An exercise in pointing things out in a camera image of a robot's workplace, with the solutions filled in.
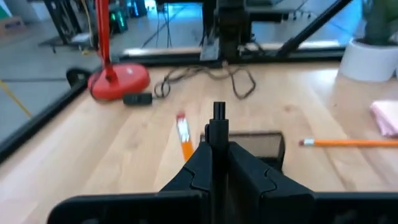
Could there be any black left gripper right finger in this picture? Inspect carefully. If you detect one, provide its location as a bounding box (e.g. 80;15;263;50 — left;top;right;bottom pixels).
228;141;315;200

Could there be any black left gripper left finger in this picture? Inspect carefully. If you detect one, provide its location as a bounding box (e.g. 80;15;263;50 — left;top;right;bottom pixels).
160;141;214;195

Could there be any black mesh desk organizer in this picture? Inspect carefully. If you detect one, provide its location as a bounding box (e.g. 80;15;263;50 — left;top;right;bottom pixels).
198;130;286;174

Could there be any orange pencil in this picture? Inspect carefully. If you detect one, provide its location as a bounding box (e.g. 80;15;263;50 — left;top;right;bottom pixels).
298;138;398;149
175;111;196;162

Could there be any pink sticky note pad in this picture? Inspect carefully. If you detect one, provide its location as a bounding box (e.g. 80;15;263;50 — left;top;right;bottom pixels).
369;99;398;138

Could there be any red desk lamp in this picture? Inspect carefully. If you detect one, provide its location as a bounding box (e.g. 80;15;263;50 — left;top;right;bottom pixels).
88;0;151;102

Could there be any white plant pot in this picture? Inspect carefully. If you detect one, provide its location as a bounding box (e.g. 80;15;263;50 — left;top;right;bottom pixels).
338;37;398;83

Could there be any black computer with green lights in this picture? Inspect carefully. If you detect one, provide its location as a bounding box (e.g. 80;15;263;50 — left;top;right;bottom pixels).
108;6;129;34

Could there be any teal cloth in cup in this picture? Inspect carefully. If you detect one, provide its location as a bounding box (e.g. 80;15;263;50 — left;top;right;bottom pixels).
361;0;398;46

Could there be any black equipment stand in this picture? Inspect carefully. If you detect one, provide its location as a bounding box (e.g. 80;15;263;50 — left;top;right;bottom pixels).
43;0;94;54

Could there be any brown cardboard box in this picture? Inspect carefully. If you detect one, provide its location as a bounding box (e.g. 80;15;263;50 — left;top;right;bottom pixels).
0;16;26;37

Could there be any black lamp power cable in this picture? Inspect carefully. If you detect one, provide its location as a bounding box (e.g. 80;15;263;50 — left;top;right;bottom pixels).
123;64;257;106

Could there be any yellow cable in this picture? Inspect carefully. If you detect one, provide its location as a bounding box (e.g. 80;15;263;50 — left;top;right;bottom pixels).
80;0;94;55
0;79;34;119

